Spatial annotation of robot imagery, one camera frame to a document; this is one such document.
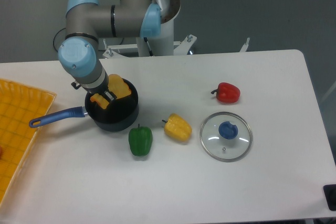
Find black cable on floor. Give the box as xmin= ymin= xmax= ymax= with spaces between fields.
xmin=52 ymin=27 xmax=125 ymax=51

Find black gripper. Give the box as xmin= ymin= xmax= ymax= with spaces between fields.
xmin=71 ymin=78 xmax=115 ymax=103

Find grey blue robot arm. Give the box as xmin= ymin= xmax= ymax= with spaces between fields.
xmin=58 ymin=0 xmax=161 ymax=102

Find red toy bell pepper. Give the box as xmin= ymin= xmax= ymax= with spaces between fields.
xmin=211 ymin=82 xmax=240 ymax=103

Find green toy bell pepper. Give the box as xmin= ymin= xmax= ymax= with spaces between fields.
xmin=129 ymin=125 xmax=153 ymax=156

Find black device at table edge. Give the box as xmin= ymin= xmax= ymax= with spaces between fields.
xmin=323 ymin=184 xmax=336 ymax=211

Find glass lid blue knob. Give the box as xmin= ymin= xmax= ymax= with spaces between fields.
xmin=199 ymin=112 xmax=253 ymax=163

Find black pot blue handle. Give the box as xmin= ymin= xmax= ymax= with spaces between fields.
xmin=29 ymin=79 xmax=139 ymax=132

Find yellow toy bell pepper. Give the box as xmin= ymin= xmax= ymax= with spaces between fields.
xmin=162 ymin=113 xmax=192 ymax=142

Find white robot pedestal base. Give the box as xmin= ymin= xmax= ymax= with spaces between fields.
xmin=135 ymin=0 xmax=197 ymax=57

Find white metal frame bracket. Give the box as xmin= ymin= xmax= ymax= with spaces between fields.
xmin=102 ymin=39 xmax=139 ymax=59

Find yellow toy bread slice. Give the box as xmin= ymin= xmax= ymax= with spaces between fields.
xmin=90 ymin=74 xmax=132 ymax=109

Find yellow woven basket tray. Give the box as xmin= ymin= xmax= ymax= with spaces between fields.
xmin=1 ymin=79 xmax=57 ymax=201

